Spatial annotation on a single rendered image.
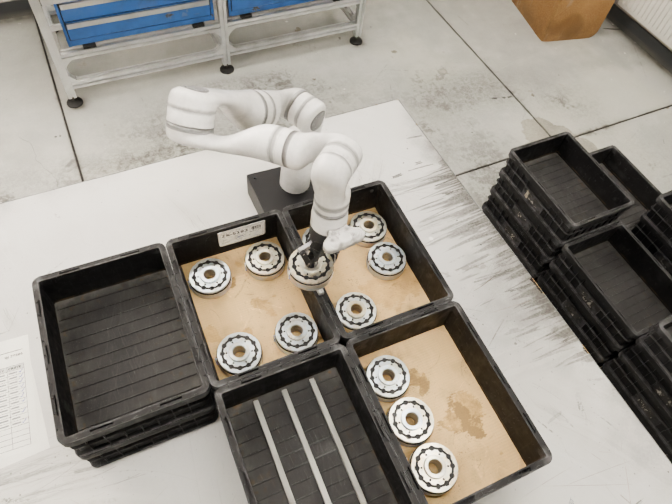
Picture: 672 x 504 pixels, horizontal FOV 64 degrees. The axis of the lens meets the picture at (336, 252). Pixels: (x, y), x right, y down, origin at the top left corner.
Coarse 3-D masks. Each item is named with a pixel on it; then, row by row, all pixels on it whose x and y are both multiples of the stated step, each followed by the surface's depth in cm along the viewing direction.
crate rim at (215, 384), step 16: (224, 224) 134; (240, 224) 135; (176, 240) 130; (176, 272) 125; (320, 304) 124; (192, 320) 119; (336, 336) 120; (304, 352) 117; (208, 368) 113; (256, 368) 114; (224, 384) 112
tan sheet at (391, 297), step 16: (384, 240) 148; (352, 256) 144; (336, 272) 141; (352, 272) 141; (368, 272) 142; (336, 288) 138; (352, 288) 139; (368, 288) 139; (384, 288) 140; (400, 288) 140; (416, 288) 141; (384, 304) 137; (400, 304) 137; (416, 304) 138
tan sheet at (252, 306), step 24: (264, 240) 145; (192, 264) 138; (240, 264) 140; (240, 288) 136; (264, 288) 136; (288, 288) 137; (216, 312) 132; (240, 312) 132; (264, 312) 133; (288, 312) 133; (216, 336) 128; (264, 336) 129; (264, 360) 126
